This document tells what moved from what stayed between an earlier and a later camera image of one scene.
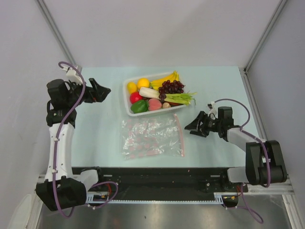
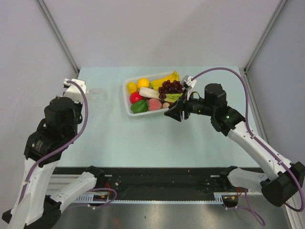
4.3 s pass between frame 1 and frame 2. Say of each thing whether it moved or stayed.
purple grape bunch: stayed
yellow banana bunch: stayed
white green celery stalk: stayed
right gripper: moved
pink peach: stayed
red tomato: stayed
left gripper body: moved
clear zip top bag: moved
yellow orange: stayed
